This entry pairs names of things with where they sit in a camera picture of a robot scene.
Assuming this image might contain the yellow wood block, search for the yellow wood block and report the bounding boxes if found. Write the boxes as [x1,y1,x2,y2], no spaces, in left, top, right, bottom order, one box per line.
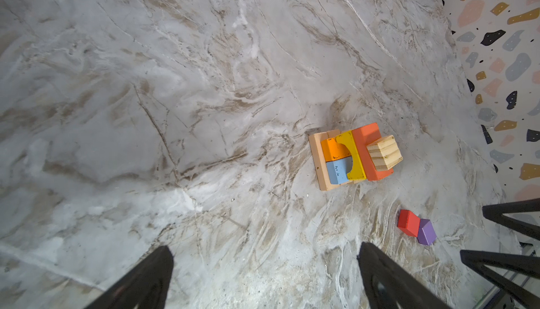
[336,130,367,181]

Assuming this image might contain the orange wood block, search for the orange wood block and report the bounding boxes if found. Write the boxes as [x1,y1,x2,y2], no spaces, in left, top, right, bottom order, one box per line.
[321,137,351,162]

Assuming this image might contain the red wood cube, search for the red wood cube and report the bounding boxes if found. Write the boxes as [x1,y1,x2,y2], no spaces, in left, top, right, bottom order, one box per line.
[397,210,420,237]

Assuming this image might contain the blue wood block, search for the blue wood block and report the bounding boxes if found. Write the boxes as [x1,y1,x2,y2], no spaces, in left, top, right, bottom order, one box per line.
[326,156,353,185]

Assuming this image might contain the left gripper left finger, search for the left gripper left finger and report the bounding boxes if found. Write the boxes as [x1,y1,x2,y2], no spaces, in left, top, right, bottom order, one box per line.
[87,246,174,308]

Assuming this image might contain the natural wood plank block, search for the natural wood plank block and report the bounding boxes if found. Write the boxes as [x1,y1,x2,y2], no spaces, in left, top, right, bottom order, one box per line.
[308,130,352,192]

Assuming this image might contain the red-orange wood block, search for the red-orange wood block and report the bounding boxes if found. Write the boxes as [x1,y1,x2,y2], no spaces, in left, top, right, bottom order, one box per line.
[352,123,394,181]

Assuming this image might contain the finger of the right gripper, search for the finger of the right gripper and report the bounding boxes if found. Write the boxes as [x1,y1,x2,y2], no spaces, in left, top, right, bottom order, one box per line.
[482,199,539,240]
[460,250,539,308]

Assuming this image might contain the purple wood cube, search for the purple wood cube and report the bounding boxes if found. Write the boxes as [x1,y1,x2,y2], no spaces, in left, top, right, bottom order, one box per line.
[417,219,437,246]

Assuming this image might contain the small natural wood cube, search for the small natural wood cube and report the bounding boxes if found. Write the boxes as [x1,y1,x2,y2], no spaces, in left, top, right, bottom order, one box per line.
[366,135,403,172]

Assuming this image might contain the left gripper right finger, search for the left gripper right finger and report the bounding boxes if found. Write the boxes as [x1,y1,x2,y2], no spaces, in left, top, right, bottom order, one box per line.
[357,242,449,308]

